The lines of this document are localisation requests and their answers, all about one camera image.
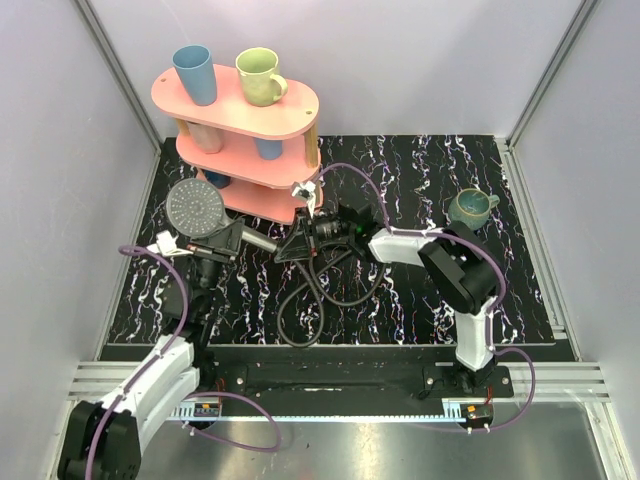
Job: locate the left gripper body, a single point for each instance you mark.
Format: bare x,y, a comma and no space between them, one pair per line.
211,252

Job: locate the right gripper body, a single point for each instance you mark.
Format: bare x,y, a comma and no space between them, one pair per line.
310,238

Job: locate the grey shower head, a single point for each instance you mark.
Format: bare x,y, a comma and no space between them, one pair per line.
195,209

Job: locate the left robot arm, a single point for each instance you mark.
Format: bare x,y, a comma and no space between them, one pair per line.
106,439

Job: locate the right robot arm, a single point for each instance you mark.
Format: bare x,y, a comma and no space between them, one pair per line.
466,275

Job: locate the dark blue cup on shelf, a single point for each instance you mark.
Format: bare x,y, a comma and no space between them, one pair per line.
220,181

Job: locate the pink three-tier shelf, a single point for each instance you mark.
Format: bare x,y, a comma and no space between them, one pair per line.
259,187

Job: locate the pink cup on shelf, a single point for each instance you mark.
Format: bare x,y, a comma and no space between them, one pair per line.
209,139

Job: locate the teal ceramic mug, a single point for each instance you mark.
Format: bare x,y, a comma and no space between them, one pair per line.
472,207

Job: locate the light green mug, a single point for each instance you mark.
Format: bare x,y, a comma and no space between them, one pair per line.
259,75

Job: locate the tall blue cup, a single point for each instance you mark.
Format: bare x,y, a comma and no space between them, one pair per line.
194,66

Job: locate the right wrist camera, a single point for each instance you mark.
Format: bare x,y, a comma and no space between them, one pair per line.
308,193

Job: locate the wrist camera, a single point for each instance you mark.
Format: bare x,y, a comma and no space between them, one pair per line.
166,246
308,193

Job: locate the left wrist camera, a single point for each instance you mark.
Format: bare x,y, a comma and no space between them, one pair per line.
166,246

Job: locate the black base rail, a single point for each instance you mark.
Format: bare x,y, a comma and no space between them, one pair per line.
346,381

